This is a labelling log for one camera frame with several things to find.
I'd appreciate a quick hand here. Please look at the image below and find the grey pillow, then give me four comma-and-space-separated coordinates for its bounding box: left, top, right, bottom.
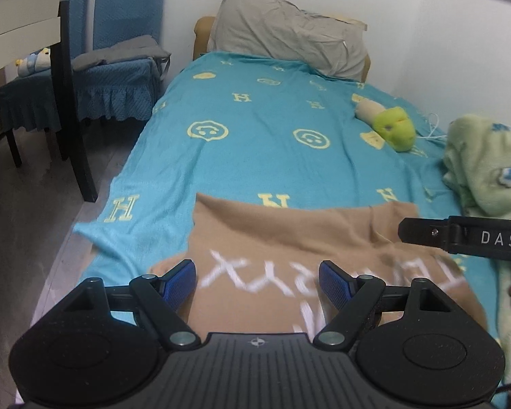
207, 0, 370, 82

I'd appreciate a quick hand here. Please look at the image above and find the teal patterned bed sheet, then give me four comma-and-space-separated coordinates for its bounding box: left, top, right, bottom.
75, 53, 498, 330

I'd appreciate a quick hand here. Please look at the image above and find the small penguin plush toy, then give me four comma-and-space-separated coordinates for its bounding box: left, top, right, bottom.
15, 48, 50, 78

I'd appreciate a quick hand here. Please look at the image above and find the tan brown garment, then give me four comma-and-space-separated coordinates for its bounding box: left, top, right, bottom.
152, 194, 487, 337

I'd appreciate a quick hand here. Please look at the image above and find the white cable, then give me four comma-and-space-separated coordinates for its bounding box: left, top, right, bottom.
416, 111, 451, 141

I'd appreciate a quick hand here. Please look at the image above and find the grey cloth on chair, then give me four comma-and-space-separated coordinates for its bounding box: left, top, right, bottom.
72, 35, 171, 71

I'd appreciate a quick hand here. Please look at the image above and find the green turtle plush toy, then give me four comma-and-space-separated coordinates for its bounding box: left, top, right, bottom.
354, 98, 416, 152

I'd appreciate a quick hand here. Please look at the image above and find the light green dinosaur blanket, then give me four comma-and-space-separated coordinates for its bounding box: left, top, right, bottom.
443, 115, 511, 220

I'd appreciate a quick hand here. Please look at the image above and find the blue covered chair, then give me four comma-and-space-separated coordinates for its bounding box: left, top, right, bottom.
0, 0, 90, 167
72, 0, 171, 121

